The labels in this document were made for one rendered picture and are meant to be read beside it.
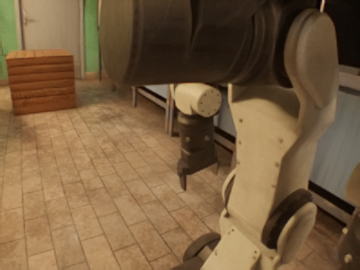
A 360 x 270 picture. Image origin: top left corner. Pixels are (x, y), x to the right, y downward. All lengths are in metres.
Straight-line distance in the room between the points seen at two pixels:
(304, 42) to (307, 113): 0.11
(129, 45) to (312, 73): 0.21
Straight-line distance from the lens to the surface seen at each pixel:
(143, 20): 0.19
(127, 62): 0.21
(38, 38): 4.51
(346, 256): 0.39
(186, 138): 0.58
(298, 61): 0.28
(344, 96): 1.22
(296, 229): 0.50
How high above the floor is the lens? 0.94
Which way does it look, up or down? 24 degrees down
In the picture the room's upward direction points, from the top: 5 degrees clockwise
